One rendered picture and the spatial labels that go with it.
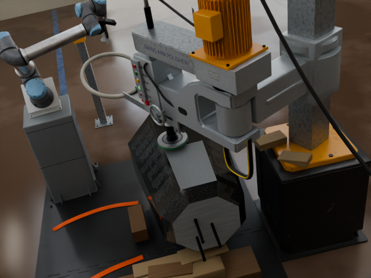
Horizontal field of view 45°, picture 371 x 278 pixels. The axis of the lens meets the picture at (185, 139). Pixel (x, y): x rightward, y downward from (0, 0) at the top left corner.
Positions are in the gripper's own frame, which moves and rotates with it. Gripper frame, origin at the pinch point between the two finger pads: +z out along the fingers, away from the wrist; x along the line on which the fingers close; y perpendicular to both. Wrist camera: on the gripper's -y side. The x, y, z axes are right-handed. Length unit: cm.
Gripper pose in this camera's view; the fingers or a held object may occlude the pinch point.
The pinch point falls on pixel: (104, 38)
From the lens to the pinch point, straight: 346.0
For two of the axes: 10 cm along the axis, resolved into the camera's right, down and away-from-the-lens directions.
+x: 5.5, 7.0, -4.6
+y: -8.3, 3.8, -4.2
